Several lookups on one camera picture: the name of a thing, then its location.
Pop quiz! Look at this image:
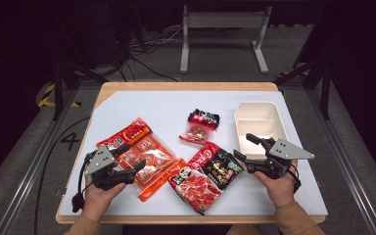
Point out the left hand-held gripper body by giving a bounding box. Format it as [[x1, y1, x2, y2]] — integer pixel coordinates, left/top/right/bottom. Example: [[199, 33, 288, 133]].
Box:
[[83, 145, 137, 191]]

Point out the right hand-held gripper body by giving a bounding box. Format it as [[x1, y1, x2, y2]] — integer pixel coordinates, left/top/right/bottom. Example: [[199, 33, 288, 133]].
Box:
[[245, 137, 316, 180]]

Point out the large orange seasoning packet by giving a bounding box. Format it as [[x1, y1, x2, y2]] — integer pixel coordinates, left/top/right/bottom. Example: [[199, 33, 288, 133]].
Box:
[[96, 117, 188, 203]]

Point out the white divided container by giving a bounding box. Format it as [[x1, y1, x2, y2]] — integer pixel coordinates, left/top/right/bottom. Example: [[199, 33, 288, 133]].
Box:
[[233, 101, 289, 161]]

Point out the red black hotpot packet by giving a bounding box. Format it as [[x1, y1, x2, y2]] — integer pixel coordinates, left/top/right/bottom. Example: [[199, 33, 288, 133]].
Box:
[[167, 141, 244, 216]]

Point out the person's right hand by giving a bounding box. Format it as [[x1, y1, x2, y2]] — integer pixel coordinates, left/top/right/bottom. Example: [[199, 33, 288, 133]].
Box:
[[254, 160, 300, 210]]

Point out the person's left hand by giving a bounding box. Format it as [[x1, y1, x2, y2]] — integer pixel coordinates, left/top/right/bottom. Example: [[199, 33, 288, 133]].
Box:
[[81, 180, 127, 223]]

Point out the small red black packet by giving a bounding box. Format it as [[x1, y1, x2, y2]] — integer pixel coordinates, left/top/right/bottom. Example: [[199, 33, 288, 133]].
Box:
[[178, 108, 220, 145]]

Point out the white table sheet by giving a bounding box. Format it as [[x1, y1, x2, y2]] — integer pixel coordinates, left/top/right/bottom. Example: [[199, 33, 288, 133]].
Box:
[[58, 90, 329, 217]]

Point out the black stand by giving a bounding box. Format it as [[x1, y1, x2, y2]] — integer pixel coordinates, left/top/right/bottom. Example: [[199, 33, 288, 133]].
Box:
[[50, 48, 110, 120], [275, 48, 332, 120]]

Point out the wooden table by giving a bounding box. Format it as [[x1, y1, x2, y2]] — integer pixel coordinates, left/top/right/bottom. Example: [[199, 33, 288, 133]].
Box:
[[55, 81, 329, 225]]

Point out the grey metal stand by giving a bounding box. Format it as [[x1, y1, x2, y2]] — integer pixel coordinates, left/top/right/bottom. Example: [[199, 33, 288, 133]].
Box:
[[179, 4, 273, 75]]

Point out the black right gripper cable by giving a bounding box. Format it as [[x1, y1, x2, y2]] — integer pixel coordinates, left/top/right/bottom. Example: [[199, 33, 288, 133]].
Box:
[[287, 163, 303, 194]]

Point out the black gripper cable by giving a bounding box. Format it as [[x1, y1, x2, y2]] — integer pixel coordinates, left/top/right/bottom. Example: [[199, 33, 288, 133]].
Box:
[[70, 153, 94, 213], [287, 163, 303, 194]]

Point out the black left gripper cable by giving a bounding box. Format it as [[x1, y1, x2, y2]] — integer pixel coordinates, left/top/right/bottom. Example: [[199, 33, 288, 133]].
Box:
[[70, 153, 94, 213]]

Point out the thin black floor cable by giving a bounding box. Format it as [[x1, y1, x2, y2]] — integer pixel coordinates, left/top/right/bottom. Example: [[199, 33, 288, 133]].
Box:
[[33, 116, 92, 235]]

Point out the aluminium floor rail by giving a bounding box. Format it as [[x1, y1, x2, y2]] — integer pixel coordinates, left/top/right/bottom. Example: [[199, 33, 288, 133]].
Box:
[[0, 87, 79, 235], [306, 87, 376, 235]]

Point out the bundle of floor cables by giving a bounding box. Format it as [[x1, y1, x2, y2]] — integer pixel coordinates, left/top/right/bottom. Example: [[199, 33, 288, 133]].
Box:
[[120, 25, 184, 82]]

